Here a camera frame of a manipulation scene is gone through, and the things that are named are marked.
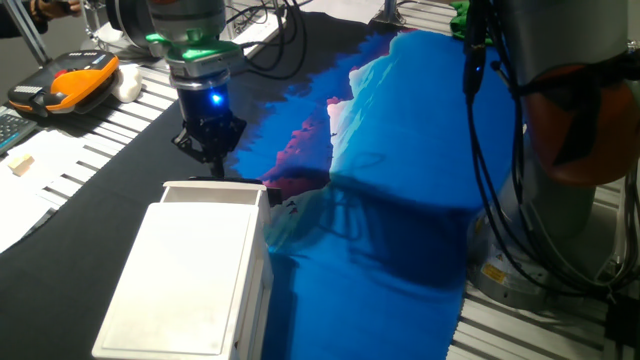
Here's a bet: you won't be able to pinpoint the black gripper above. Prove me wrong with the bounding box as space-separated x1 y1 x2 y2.
171 78 247 180

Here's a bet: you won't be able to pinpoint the dark sleeved forearm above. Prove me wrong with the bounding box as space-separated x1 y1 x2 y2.
0 2 49 39

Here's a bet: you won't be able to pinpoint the white drawer cabinet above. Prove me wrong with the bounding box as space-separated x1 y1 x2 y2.
91 201 275 360

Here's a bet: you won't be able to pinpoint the person hand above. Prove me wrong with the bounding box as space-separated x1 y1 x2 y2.
29 0 84 21

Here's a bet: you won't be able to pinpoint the white lumpy object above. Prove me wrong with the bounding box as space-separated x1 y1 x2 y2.
110 63 144 104

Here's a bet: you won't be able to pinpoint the white power strip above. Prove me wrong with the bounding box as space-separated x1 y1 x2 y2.
234 17 287 51

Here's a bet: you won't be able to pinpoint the orange black teach pendant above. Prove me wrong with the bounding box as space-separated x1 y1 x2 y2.
7 49 121 119

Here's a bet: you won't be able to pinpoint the black round spool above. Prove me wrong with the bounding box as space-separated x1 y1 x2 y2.
104 0 156 50

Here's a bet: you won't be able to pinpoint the white paper sheets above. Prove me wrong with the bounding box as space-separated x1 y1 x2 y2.
0 128 109 254

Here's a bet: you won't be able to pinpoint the printed landscape table mat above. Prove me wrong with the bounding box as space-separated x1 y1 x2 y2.
0 4 516 360

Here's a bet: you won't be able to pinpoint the small pale wooden block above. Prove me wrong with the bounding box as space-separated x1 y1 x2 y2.
7 153 36 177

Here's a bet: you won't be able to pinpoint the black computer keyboard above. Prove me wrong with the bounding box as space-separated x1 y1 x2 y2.
0 112 39 156

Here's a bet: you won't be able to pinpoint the white printed paper sheet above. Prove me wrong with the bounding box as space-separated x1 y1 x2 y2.
299 0 386 24

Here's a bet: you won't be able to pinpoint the green cloth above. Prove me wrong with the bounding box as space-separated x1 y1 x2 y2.
449 0 474 41

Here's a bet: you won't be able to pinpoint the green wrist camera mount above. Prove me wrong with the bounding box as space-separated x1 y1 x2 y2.
144 30 246 64

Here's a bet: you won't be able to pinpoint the aluminium frame bar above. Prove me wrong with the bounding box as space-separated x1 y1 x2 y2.
2 0 51 66

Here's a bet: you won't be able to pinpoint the aluminium frame post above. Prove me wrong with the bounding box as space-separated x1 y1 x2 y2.
369 0 407 27

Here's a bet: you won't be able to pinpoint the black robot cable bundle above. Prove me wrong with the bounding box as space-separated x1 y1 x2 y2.
224 0 640 301

